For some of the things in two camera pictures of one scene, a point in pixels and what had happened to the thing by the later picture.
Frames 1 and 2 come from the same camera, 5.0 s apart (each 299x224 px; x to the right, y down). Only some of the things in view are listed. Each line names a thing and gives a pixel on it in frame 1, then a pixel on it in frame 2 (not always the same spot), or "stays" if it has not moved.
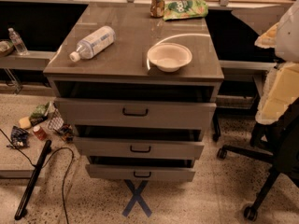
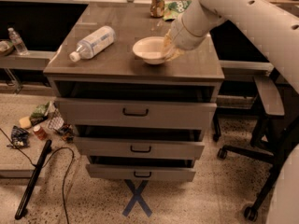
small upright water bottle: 18,42 stays
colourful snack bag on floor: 67,132 stays
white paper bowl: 169,57 to 150,49
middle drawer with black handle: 137,147 stays
